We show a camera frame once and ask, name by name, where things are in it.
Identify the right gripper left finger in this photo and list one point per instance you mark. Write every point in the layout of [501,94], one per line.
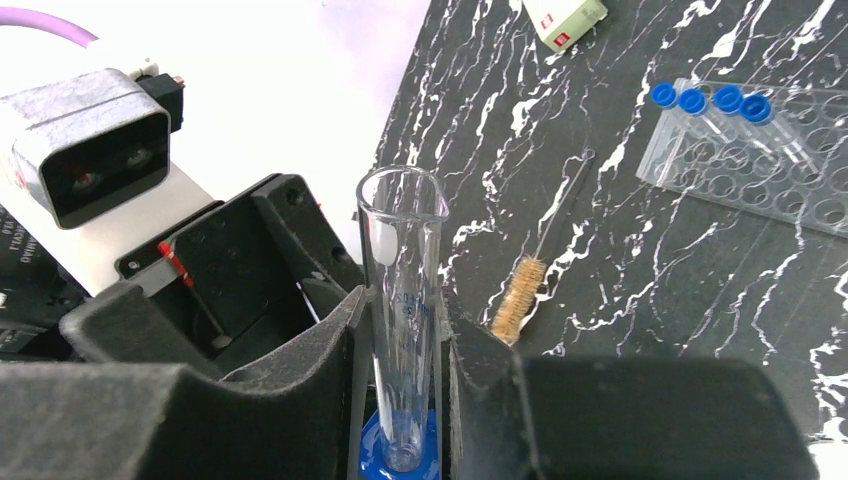
[294,413]

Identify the clear test tube rack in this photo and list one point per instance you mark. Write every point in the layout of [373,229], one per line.
[793,169]

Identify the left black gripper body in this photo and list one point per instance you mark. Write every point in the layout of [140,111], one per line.
[252,272]

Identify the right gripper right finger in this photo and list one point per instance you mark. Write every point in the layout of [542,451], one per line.
[540,417]

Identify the clear graduated cylinder blue base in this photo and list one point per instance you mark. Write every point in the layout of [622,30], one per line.
[402,210]

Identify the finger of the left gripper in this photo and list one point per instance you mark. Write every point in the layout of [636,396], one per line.
[122,325]

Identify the blue capped test tube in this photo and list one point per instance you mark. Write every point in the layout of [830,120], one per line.
[665,95]
[757,109]
[693,101]
[728,99]

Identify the small cream cardboard box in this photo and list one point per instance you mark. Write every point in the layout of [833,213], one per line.
[561,23]

